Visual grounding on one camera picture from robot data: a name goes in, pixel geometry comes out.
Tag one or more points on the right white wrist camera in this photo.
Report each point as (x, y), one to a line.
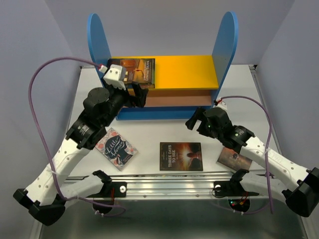
(220, 104)

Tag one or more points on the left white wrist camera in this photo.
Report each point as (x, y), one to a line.
(113, 76)

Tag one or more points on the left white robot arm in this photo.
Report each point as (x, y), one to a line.
(45, 198)

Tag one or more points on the Little Women book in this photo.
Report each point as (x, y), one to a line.
(116, 149)

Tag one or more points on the Tale of Two Cities book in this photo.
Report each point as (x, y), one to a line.
(233, 161)

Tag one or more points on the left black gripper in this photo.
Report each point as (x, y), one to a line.
(140, 95)

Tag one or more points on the aluminium mounting rail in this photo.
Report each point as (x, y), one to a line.
(170, 187)

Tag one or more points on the Jane Eyre book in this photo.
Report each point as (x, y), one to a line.
(147, 87)

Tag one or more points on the brown Edward Tulane book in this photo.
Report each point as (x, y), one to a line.
(140, 70)

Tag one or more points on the blue yellow wooden bookshelf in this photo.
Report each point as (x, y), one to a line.
(183, 82)

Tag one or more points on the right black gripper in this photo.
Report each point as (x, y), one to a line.
(199, 113)

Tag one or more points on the Three Days to See book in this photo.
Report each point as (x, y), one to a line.
(180, 156)

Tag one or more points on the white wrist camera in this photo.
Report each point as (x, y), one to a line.
(220, 104)
(113, 76)

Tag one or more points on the Animal Farm book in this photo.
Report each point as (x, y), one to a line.
(130, 86)

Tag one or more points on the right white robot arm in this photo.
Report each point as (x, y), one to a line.
(292, 184)

